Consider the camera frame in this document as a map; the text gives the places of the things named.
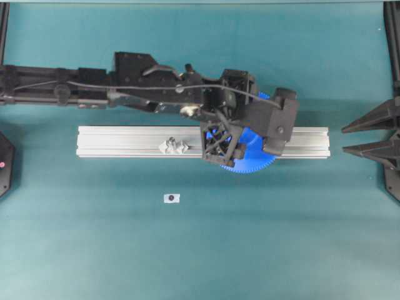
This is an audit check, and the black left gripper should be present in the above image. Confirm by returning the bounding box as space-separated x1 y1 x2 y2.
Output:
179 64 259 168

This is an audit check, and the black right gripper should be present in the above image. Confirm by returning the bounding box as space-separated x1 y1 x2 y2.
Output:
341 96 399 200

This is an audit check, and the large blue gear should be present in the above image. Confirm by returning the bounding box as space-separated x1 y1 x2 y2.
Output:
215 90 278 175

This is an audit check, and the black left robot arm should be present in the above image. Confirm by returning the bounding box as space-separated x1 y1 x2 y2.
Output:
1 52 265 167

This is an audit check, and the white marker sticker with dot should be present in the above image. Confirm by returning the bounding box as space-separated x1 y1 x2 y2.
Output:
163 194 180 204

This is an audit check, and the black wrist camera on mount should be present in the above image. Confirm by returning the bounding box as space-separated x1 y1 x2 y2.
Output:
241 88 299 156

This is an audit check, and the black camera cable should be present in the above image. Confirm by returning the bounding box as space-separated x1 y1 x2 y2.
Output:
12 79 282 109

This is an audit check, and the aluminium extrusion rail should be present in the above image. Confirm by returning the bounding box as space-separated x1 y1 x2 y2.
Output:
76 126 331 159

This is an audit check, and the steel shaft at rail middle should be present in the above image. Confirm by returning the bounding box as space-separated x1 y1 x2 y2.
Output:
166 137 176 153

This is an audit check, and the clear bracket beside middle shaft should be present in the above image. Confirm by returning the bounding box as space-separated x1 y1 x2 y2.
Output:
159 141 170 155

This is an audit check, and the black right frame post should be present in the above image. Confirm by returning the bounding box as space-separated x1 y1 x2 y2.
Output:
383 1 399 86

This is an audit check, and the black frame post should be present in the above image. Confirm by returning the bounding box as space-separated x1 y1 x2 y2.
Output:
0 2 10 64
383 1 399 86

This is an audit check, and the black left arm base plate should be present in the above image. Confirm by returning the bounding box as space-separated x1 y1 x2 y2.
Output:
0 133 15 197

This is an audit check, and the black left frame post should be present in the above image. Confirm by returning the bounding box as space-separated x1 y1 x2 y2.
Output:
0 2 10 64

